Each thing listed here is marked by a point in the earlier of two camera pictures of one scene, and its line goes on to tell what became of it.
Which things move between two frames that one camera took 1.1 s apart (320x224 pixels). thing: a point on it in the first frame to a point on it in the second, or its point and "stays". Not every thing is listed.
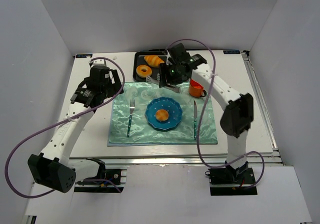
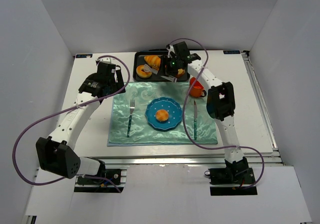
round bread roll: [162, 115] stays
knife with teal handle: [195, 118] stays
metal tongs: [167, 86] to [147, 68]
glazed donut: [143, 71] stays
